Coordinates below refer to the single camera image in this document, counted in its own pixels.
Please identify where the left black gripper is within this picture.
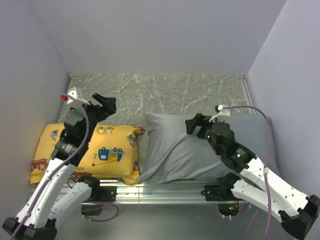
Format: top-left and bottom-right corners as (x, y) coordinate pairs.
(72, 93), (116, 143)

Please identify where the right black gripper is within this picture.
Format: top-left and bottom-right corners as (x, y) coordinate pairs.
(185, 112), (226, 156)

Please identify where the grey pillowcase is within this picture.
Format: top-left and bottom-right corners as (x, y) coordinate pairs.
(138, 112), (270, 183)

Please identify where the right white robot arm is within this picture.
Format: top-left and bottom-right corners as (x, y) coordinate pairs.
(185, 113), (320, 240)

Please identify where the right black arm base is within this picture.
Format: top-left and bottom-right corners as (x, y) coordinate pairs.
(200, 184), (242, 219)

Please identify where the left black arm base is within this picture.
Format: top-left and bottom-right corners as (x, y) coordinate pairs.
(67, 174), (117, 220)

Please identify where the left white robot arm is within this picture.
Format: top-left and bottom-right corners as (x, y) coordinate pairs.
(2, 92), (117, 240)

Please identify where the yellow cartoon print pillow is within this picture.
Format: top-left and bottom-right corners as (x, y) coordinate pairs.
(30, 123), (145, 185)

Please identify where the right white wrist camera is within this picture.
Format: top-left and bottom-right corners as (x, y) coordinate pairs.
(208, 104), (231, 123)

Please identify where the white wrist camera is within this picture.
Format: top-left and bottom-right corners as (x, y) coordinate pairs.
(208, 104), (231, 123)
(59, 87), (89, 108)

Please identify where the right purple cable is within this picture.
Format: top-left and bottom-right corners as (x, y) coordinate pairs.
(222, 104), (273, 240)

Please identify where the purple cable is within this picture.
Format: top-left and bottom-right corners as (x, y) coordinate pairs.
(222, 104), (273, 240)
(9, 96), (120, 240)

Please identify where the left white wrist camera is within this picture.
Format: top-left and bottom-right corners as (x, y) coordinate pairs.
(59, 87), (89, 108)

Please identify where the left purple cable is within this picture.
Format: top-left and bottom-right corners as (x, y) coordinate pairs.
(9, 96), (120, 240)

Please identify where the aluminium side rail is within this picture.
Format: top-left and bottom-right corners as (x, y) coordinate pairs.
(238, 75), (254, 106)

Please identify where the aluminium front rail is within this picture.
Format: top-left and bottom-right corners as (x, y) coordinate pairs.
(27, 182), (251, 206)

